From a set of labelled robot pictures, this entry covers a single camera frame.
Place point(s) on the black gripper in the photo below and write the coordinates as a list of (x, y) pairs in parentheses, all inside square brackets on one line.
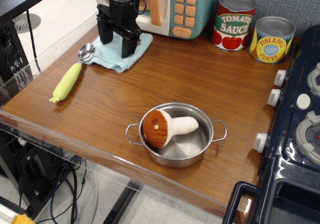
[(120, 17)]

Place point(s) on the light blue cloth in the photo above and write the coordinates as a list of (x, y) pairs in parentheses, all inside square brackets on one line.
[(109, 55)]

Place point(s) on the green handled metal spoon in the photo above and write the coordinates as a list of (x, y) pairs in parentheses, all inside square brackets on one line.
[(65, 85)]

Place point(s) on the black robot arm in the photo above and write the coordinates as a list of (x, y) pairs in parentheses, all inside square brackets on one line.
[(120, 17)]

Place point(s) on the teal toy microwave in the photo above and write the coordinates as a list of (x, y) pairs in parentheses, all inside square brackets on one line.
[(183, 19)]

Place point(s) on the plush brown mushroom toy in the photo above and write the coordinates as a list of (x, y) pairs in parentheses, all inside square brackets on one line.
[(158, 127)]

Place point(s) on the black desk at left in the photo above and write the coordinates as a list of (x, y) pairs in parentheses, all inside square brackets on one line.
[(11, 51)]

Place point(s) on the tomato sauce can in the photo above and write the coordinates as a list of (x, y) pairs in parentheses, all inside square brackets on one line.
[(232, 23)]

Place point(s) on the stainless steel pot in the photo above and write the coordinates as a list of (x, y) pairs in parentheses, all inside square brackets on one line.
[(182, 150)]

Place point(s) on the pineapple slices can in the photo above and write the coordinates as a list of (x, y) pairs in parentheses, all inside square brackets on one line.
[(272, 38)]

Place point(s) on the white stove knob middle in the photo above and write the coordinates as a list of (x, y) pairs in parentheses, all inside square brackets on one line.
[(274, 97)]

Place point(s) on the white stove knob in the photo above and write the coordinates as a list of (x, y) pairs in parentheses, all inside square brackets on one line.
[(279, 78), (260, 142), (274, 97)]

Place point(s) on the white stove knob upper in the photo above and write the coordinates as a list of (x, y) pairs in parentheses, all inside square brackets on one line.
[(279, 78)]

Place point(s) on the white stove knob lower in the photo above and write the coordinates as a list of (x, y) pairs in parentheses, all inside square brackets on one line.
[(260, 142)]

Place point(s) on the dark blue toy stove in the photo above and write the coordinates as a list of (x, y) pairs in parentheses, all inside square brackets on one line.
[(288, 190)]

